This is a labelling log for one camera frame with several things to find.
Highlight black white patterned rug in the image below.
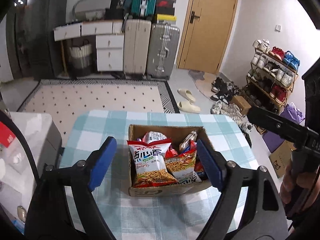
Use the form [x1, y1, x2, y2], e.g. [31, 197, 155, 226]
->
[17, 79, 180, 114]

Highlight clear dotted cracker packet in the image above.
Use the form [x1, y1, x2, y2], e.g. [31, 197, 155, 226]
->
[179, 130, 198, 150]

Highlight black bag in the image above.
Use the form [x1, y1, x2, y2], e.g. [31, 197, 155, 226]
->
[109, 0, 128, 20]

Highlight red round biscuit packet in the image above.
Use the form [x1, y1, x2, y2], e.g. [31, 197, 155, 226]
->
[165, 148, 180, 159]

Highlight dark glass cabinet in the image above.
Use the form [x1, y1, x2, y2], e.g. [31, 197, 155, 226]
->
[5, 5, 25, 80]

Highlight small cardboard box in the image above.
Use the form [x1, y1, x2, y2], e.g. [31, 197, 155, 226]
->
[230, 95, 252, 115]

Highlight pile of sneakers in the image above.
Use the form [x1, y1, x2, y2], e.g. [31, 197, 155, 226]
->
[210, 76, 253, 133]

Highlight teal checked tablecloth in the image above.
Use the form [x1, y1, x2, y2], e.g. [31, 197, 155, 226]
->
[59, 110, 253, 240]

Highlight grey cloud-shaped mat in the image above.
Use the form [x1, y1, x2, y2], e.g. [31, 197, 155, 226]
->
[188, 69, 225, 100]

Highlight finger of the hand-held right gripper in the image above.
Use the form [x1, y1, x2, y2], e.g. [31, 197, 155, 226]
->
[247, 106, 310, 151]

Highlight cream slipper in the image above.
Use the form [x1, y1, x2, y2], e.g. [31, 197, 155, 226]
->
[176, 101, 201, 113]
[177, 88, 196, 103]

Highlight black cable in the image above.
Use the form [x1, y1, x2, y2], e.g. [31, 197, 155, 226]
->
[0, 110, 47, 173]

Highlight white plastic storage bin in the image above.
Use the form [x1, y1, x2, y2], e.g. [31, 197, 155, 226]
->
[0, 112, 63, 230]

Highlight brown printed carton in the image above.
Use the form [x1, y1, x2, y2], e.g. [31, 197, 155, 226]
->
[269, 140, 297, 178]

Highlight beige suitcase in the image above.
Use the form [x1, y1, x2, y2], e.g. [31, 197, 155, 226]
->
[123, 19, 152, 77]

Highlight white noodle snack packet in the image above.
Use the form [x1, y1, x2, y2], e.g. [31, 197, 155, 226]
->
[127, 140, 178, 188]

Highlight wooden shoe rack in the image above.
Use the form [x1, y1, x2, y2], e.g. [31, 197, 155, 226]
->
[246, 40, 299, 113]

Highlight red chocolate cookie packet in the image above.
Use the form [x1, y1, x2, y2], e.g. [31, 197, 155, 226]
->
[194, 161, 209, 180]

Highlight purple plastic bag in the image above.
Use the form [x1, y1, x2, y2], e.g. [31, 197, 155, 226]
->
[279, 102, 305, 125]

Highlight person's right hand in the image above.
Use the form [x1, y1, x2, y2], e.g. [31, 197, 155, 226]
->
[279, 164, 320, 205]

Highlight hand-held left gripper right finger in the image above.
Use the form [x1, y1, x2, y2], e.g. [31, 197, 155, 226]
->
[196, 139, 289, 240]

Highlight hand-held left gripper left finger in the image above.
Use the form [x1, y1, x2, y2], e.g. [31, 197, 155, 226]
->
[24, 136, 117, 240]

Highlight white desk with drawers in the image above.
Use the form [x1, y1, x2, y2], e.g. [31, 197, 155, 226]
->
[53, 20, 125, 73]

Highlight wooden door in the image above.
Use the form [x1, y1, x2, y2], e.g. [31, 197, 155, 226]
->
[176, 0, 240, 74]

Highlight grey noodle snack packet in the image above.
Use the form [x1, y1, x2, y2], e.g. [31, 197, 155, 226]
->
[164, 147, 203, 184]

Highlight dark door handle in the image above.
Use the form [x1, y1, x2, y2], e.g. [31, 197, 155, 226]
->
[189, 10, 201, 24]

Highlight rows of sneakers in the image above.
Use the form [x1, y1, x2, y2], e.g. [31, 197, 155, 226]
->
[251, 39, 300, 105]

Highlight small red white packet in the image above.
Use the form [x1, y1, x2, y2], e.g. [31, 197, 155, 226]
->
[143, 131, 168, 143]

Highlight silver suitcase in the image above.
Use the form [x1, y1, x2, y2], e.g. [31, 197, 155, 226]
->
[146, 23, 181, 80]

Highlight purple flat board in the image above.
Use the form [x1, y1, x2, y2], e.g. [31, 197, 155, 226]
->
[262, 129, 285, 153]

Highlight woven laundry basket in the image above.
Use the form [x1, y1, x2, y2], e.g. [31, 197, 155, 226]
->
[69, 40, 93, 77]

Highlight dark fridge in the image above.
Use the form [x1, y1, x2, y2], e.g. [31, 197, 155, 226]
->
[24, 0, 69, 79]

